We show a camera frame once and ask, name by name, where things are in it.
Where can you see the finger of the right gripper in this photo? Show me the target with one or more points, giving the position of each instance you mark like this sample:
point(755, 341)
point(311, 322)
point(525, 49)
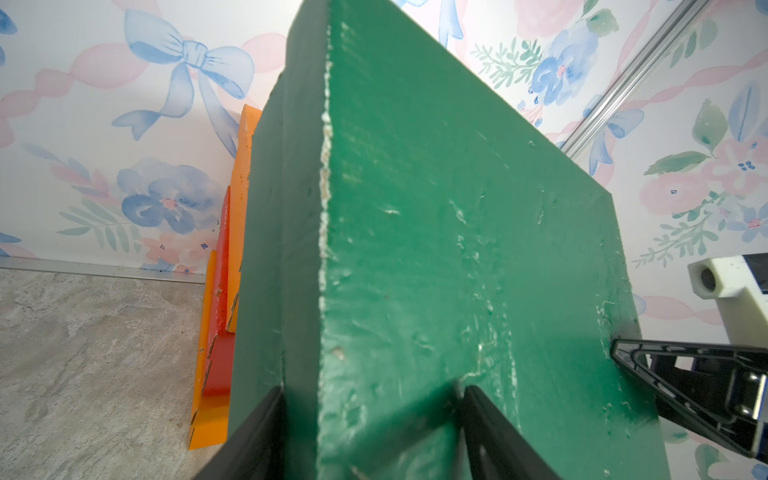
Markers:
point(634, 356)

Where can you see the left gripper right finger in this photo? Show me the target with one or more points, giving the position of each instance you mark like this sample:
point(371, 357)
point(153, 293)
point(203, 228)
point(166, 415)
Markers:
point(495, 449)

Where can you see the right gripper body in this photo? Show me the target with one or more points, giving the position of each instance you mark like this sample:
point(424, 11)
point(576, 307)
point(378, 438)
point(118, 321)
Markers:
point(723, 399)

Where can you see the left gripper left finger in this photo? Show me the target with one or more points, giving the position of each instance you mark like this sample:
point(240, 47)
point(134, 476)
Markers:
point(256, 450)

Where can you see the red shoebox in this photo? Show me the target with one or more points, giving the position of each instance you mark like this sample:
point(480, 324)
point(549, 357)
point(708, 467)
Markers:
point(220, 343)

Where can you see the green shoebox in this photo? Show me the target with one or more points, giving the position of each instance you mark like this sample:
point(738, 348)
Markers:
point(410, 235)

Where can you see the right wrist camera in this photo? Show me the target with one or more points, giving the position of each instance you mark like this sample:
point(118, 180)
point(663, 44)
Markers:
point(738, 285)

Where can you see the right corner aluminium post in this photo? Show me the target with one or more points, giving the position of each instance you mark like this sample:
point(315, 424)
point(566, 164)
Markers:
point(681, 19)

